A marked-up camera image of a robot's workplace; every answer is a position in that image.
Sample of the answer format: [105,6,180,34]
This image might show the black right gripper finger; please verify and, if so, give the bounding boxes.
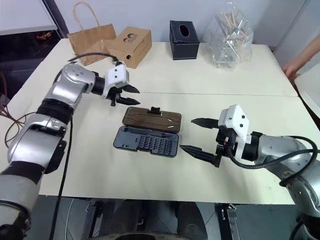
[179,144,222,168]
[190,117,220,130]

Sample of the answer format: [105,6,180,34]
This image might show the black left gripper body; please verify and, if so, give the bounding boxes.
[107,86,127,107]

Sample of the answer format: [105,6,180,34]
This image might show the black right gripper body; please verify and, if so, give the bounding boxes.
[215,126,238,159]

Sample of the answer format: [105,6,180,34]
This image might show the open screwdriver bit case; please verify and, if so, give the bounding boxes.
[112,106,183,158]

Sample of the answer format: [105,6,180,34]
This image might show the bystander bare hand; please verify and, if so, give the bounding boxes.
[283,59,302,79]

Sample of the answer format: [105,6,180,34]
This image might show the brown cardboard box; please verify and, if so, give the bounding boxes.
[103,26,153,69]

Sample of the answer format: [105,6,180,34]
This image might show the black tissue box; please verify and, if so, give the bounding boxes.
[169,20,201,61]

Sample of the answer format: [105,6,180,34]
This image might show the clear plastic container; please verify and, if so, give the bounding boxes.
[203,1,254,69]

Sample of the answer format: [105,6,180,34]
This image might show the dark rounded shape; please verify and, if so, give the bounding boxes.
[99,199,210,240]

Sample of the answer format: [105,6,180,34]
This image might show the white bin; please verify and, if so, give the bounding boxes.
[293,62,320,132]

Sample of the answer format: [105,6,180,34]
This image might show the wooden stick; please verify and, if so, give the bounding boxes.
[219,12,237,29]

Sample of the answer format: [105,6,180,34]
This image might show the white side table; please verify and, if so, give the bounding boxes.
[0,0,59,36]

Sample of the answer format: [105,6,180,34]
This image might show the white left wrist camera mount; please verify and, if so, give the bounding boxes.
[103,63,131,99]

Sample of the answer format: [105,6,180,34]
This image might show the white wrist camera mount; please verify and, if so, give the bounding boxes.
[218,104,251,161]
[103,63,131,99]

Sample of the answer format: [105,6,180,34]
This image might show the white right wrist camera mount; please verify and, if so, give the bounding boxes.
[218,104,251,161]

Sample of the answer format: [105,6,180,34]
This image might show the dark slim screwdriver handle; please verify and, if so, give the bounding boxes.
[121,127,177,139]

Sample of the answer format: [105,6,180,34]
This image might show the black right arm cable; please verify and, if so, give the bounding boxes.
[226,136,320,187]

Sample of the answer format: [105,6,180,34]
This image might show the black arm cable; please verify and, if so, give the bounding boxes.
[48,51,124,240]
[226,136,320,187]

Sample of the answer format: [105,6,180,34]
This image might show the brown paper bag with handles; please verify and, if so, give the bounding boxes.
[67,1,118,67]

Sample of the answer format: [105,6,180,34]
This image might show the metal table leg bracket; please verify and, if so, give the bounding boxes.
[216,202,241,240]
[83,199,104,240]

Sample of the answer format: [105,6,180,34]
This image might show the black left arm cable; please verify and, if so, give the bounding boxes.
[48,51,124,240]

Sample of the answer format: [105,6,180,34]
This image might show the brown loose wires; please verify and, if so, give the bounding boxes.
[0,71,35,151]

